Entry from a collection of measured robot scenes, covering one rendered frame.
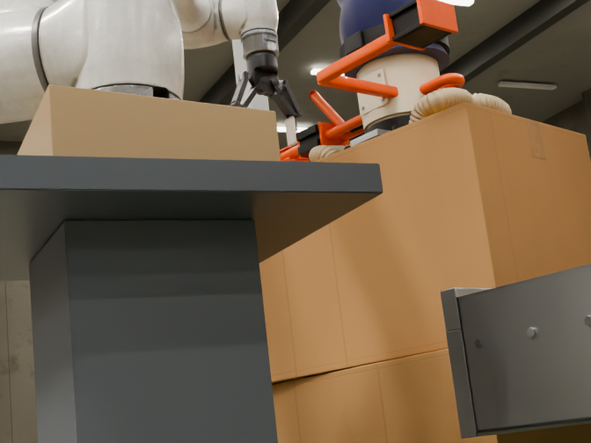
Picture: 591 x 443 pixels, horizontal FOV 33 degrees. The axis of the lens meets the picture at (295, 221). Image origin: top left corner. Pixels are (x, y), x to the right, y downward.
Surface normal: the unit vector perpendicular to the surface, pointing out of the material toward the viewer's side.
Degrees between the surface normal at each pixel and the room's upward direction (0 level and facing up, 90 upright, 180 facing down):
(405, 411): 90
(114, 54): 89
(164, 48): 90
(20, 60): 109
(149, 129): 90
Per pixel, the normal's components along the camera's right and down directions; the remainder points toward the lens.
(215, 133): 0.41, -0.25
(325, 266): -0.71, -0.08
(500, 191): 0.69, -0.24
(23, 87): 0.00, 0.55
